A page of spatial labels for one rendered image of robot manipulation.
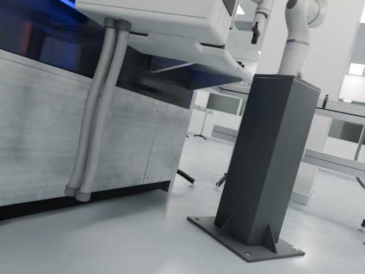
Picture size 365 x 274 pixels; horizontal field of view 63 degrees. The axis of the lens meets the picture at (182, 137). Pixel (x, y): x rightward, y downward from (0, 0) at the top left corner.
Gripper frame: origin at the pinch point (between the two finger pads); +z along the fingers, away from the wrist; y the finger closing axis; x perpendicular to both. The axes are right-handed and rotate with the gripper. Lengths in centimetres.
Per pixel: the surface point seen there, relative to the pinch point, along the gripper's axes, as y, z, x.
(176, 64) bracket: 51, 32, -19
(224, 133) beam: -84, 62, -33
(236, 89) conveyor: -82, 20, -31
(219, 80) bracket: 0.6, 27.5, -15.4
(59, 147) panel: 96, 80, -34
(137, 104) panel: 53, 56, -35
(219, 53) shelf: 84, 32, 17
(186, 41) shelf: 93, 31, 8
